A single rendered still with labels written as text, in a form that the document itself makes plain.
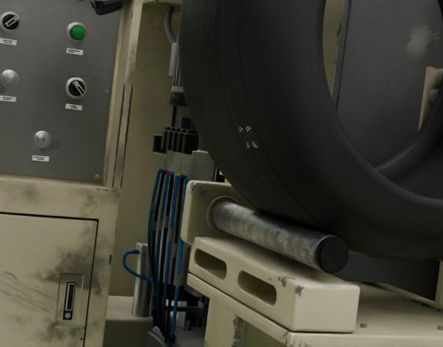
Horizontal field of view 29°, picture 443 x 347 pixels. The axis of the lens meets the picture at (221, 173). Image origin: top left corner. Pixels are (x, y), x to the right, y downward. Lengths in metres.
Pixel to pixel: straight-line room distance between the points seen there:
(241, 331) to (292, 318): 0.40
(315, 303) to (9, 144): 0.74
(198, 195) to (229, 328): 0.25
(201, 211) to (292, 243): 0.28
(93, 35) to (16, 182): 0.30
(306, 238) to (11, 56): 0.73
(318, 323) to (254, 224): 0.21
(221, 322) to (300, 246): 0.44
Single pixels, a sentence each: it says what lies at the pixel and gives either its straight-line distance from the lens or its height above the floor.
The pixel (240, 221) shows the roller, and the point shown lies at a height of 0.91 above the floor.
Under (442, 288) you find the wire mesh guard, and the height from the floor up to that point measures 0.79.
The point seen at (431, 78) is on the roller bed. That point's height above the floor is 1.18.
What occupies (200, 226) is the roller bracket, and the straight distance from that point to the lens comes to 1.34.
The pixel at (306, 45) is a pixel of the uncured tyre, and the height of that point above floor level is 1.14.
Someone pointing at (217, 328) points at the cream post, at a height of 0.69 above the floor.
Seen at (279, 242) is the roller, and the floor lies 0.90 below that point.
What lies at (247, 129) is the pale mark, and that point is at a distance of 1.03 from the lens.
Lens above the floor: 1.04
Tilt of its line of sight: 3 degrees down
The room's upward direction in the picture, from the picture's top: 7 degrees clockwise
